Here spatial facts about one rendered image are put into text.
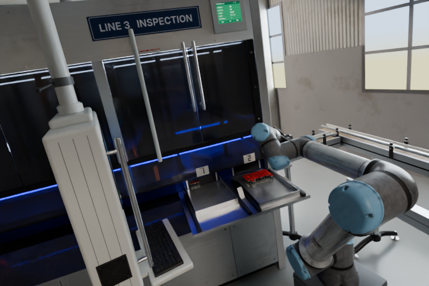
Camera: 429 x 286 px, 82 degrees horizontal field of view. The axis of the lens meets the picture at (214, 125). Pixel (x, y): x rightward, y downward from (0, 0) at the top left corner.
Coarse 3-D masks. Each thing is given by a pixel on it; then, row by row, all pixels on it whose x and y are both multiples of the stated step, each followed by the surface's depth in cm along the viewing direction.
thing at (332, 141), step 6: (324, 132) 212; (330, 132) 213; (318, 138) 203; (324, 138) 200; (330, 138) 208; (336, 138) 205; (324, 144) 201; (330, 144) 204; (336, 144) 207; (300, 156) 198
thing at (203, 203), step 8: (208, 184) 173; (216, 184) 171; (224, 184) 167; (192, 192) 166; (200, 192) 164; (208, 192) 163; (216, 192) 161; (224, 192) 159; (232, 192) 152; (192, 200) 156; (200, 200) 154; (208, 200) 153; (216, 200) 151; (224, 200) 150; (232, 200) 144; (200, 208) 146; (208, 208) 140; (216, 208) 142
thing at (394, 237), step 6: (372, 234) 203; (384, 234) 205; (390, 234) 207; (396, 234) 209; (366, 240) 201; (372, 240) 201; (378, 240) 201; (396, 240) 210; (354, 246) 202; (360, 246) 199; (354, 252) 200; (354, 258) 199
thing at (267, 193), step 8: (280, 176) 161; (240, 184) 162; (256, 184) 162; (264, 184) 161; (272, 184) 159; (280, 184) 158; (288, 184) 153; (248, 192) 149; (256, 192) 153; (264, 192) 152; (272, 192) 151; (280, 192) 149; (288, 192) 148; (296, 192) 142; (256, 200) 139; (264, 200) 143; (272, 200) 138; (280, 200) 140
